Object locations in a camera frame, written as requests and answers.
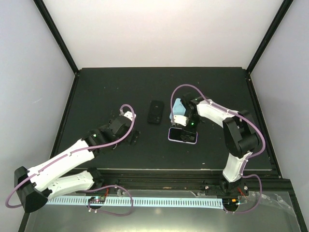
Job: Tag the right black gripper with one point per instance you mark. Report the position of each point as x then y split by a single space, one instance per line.
194 129

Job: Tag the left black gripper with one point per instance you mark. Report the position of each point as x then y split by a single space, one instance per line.
133 140

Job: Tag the light blue cased phone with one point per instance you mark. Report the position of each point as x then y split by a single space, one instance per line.
178 108

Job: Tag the black smartphone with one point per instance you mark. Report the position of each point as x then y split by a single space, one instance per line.
177 134

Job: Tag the lilac phone case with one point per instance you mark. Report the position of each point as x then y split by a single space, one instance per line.
170 136

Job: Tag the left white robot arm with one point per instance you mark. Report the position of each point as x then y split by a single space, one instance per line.
37 185

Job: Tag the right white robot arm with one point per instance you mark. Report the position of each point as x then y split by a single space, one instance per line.
240 135

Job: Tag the black cased phone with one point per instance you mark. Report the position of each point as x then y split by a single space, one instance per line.
155 112

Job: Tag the left controller board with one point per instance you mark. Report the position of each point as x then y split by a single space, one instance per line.
96 200

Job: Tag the controller board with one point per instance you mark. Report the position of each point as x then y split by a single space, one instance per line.
96 200
231 201

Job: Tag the right controller board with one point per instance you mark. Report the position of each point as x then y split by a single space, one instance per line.
231 201

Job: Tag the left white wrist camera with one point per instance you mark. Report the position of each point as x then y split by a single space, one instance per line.
128 114

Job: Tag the white slotted cable duct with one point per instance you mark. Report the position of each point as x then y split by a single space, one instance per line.
141 202

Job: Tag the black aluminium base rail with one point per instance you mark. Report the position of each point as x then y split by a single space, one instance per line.
186 179

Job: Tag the right black frame post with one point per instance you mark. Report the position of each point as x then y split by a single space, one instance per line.
275 23

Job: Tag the black frame post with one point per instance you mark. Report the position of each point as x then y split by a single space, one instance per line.
56 34
275 23

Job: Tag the left black frame post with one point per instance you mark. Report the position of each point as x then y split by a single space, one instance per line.
56 34

